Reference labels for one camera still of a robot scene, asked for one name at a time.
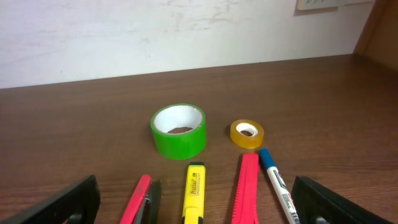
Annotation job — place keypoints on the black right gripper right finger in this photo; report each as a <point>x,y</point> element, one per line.
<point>313,201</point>

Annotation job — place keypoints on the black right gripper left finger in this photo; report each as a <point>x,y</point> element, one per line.
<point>78,203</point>

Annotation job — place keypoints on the red black stapler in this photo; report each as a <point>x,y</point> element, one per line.
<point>143,206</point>

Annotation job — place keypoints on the small yellow tape roll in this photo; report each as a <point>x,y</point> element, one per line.
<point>246,134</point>

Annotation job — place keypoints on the yellow highlighter marker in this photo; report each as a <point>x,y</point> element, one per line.
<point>194,196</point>

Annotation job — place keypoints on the green tape roll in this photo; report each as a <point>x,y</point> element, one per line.
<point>179,131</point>

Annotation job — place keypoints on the blue white marker pen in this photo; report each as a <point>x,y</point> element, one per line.
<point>279,187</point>

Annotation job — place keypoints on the red utility knife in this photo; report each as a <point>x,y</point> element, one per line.
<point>245,210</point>

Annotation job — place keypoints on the brown wooden side panel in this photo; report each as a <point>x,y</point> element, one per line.
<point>378,40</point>

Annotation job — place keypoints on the white wall outlet plate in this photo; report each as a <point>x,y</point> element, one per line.
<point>321,4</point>

